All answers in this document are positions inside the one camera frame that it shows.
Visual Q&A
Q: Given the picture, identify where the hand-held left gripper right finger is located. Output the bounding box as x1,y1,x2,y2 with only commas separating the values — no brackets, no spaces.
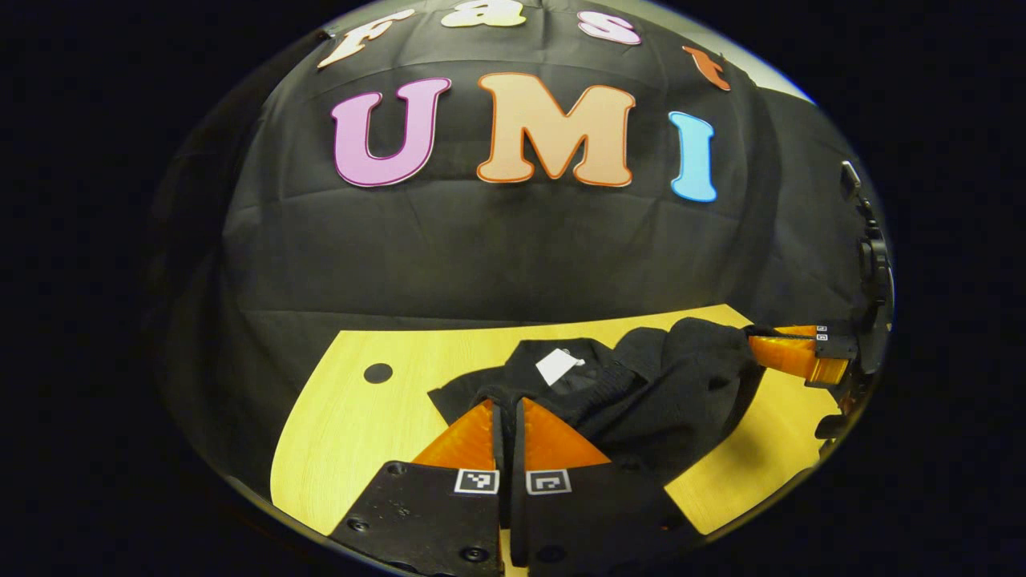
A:
510,397,700,577

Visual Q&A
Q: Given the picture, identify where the black long-sleeved garment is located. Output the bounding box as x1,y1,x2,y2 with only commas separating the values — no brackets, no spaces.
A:
426,316,768,491

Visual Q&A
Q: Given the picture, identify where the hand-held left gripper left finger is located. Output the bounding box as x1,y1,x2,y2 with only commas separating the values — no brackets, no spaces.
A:
328,397,507,577

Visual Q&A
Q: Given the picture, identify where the black backdrop cloth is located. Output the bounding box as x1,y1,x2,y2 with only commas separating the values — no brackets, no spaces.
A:
156,0,891,498

